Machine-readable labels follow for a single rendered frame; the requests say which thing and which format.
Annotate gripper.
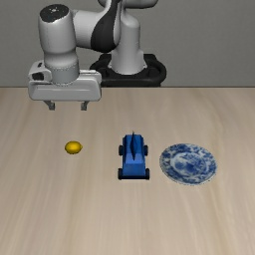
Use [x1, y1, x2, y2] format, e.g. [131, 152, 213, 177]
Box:
[27, 60, 103, 112]

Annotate yellow lemon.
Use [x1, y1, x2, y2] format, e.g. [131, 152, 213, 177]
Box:
[64, 140, 84, 155]

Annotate blue and white plate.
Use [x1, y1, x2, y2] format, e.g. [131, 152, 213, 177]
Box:
[158, 142, 218, 186]

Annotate blue toy car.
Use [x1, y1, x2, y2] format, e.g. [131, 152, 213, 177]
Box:
[117, 130, 151, 181]

